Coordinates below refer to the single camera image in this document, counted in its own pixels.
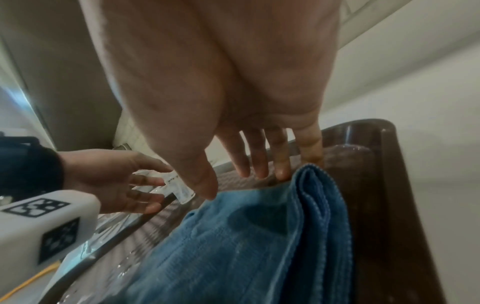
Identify clear plastic bag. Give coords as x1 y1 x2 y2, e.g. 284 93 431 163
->
60 168 197 304

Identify person's left hand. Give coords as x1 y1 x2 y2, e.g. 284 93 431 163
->
58 148 175 215

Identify yellow cable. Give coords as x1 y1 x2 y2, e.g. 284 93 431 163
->
9 260 63 304

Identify blue folded towel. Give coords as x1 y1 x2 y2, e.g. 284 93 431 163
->
106 162 355 304

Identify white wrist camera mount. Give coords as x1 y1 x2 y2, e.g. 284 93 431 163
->
0 190 102 287

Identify person's left forearm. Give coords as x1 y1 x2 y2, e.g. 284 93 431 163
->
0 136 65 194

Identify dark brown wooden tray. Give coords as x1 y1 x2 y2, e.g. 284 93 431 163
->
45 119 449 304

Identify person's right hand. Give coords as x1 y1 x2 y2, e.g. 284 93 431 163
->
77 0 342 200

